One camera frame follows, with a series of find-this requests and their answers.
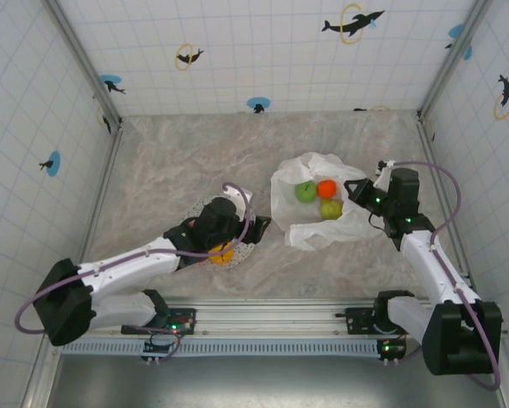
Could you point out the yellow orange round fruit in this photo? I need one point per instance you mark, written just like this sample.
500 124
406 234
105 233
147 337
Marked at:
220 257

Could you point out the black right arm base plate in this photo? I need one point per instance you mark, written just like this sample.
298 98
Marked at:
358 316

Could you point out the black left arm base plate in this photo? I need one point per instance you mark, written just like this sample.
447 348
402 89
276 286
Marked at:
186 316

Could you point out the green apple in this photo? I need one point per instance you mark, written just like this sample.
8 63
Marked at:
306 192

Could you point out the blue speckled white plate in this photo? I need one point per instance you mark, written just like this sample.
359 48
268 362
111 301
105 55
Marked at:
243 253

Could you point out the aluminium frame post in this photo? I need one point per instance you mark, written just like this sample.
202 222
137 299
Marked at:
454 55
82 59

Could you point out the yellow green round fruit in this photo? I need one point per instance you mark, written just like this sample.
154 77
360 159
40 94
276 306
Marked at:
331 209

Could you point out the aluminium side rail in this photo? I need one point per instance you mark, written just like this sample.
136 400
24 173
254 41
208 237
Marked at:
426 136
99 204

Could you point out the small black controller board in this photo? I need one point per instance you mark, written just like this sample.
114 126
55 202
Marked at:
156 347
392 349

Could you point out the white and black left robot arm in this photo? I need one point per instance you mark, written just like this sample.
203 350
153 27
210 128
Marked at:
126 261

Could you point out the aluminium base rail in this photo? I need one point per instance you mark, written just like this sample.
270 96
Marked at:
271 316

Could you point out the orange tangerine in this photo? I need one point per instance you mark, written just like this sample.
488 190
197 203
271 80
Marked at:
327 189

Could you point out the translucent white plastic bag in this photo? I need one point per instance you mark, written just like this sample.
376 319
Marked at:
322 231

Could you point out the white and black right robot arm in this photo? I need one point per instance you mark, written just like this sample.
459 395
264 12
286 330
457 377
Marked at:
428 263

